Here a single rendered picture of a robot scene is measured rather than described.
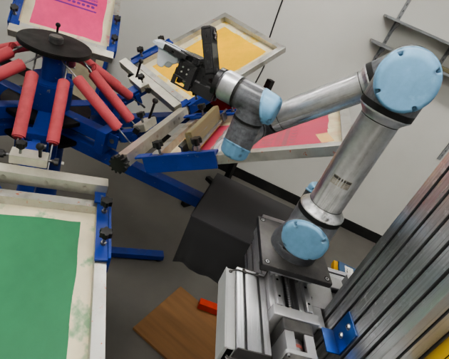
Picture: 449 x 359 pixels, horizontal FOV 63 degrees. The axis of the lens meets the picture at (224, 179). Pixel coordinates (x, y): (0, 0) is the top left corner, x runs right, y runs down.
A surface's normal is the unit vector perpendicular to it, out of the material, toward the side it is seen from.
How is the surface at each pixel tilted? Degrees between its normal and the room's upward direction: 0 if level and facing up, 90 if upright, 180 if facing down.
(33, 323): 0
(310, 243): 98
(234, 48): 32
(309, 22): 90
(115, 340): 0
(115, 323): 0
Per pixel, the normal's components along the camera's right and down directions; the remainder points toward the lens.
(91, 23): 0.42, -0.36
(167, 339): 0.35, -0.79
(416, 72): -0.35, 0.25
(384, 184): -0.25, 0.43
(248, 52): -0.06, -0.58
